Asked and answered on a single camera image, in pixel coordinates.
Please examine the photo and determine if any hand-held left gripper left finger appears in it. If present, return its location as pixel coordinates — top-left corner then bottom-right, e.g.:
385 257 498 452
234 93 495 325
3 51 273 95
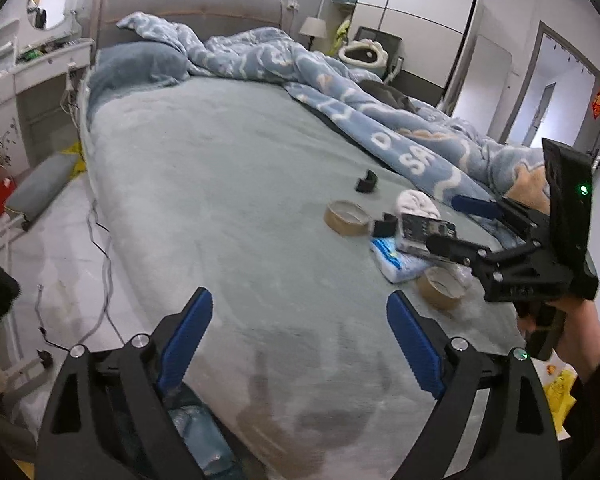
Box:
34 287 215 480

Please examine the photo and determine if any blue white tissue packet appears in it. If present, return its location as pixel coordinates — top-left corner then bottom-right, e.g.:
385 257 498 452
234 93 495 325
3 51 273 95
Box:
370 237 431 283

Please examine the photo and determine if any grey padded headboard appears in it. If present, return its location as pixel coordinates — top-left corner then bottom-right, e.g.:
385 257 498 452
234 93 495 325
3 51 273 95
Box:
92 0 295 61

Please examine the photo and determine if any small black block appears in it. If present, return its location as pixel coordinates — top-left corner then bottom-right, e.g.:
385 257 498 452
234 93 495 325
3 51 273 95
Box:
371 214 399 238

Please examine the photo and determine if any white crumpled cloth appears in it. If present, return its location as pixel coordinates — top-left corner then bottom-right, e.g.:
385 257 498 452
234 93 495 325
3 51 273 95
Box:
395 190 442 226

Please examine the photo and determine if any grey door frame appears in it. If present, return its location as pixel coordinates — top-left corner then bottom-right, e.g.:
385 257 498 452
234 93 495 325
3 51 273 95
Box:
500 20 600 152

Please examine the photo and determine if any red plastic container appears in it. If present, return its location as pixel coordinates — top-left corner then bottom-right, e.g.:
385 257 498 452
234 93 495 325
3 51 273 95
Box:
0 179 16 218

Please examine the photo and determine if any yellow plastic bag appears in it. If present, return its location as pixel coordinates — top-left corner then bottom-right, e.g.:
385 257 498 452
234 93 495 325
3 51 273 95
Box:
62 142 88 176

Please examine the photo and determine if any blue printed blanket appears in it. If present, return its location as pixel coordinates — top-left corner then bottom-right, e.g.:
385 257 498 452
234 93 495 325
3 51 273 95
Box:
116 11 552 211

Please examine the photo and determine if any grey cushioned bench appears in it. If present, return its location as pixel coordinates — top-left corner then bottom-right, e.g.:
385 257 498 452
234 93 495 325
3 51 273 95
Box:
5 152 81 232

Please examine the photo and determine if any yellow-green plush toy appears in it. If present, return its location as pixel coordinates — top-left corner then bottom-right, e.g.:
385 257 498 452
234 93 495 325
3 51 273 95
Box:
334 15 353 57

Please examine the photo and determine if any person's right hand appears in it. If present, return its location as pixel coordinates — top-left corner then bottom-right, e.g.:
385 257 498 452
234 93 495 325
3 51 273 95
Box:
517 297 600 386

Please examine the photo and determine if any black chair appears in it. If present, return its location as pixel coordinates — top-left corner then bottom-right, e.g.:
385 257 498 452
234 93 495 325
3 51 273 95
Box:
352 26 405 80

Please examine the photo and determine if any black floor cable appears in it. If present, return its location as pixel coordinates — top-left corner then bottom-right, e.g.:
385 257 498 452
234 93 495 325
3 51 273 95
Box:
32 285 75 367

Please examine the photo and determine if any dark grey cloth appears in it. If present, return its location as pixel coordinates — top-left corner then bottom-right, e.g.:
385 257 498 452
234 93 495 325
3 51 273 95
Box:
359 80 422 112

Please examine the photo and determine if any bed with grey-green sheet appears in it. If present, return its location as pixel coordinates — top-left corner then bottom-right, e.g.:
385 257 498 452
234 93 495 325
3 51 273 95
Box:
80 72 551 480

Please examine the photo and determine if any blue pillow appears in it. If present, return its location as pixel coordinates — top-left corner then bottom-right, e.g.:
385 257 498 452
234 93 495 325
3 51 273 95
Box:
87 42 191 111

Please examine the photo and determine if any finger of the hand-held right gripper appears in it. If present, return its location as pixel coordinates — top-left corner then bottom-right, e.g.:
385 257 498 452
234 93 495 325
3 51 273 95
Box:
451 194 549 248
424 234 542 282

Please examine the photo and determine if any yellow printed bag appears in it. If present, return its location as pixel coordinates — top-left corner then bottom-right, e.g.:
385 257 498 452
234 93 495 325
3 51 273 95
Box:
542 365 578 441

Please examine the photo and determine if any grey floor cable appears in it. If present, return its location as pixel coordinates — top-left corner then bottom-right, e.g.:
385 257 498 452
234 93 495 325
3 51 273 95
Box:
87 200 127 347

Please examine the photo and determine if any small black clip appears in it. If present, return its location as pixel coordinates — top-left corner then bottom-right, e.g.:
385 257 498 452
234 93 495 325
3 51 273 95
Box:
355 170 379 194

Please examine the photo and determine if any brown tape roll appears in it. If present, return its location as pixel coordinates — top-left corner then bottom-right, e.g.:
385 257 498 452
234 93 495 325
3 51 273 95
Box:
324 200 372 237
416 266 473 310

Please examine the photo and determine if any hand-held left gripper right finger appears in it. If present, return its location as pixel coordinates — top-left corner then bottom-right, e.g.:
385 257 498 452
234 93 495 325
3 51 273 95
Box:
386 290 563 480

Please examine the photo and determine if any white round pet bed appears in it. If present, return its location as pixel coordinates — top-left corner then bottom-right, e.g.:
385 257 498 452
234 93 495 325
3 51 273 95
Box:
339 40 390 72

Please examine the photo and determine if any clear plastic bag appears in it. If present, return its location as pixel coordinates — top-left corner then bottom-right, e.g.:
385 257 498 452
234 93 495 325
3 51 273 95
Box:
165 385 246 480

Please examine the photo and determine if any bedside lamp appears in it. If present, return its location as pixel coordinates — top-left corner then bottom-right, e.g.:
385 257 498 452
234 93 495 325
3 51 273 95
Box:
299 16 329 51

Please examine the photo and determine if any white grey wardrobe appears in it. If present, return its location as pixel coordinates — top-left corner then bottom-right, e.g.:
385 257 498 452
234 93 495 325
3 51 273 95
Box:
320 0 481 107

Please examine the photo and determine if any white metal rack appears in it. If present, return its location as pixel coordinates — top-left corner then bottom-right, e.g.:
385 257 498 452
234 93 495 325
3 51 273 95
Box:
0 200 48 403

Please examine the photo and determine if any white dressing table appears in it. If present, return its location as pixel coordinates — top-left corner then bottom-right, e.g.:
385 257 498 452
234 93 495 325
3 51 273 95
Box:
0 37 93 181

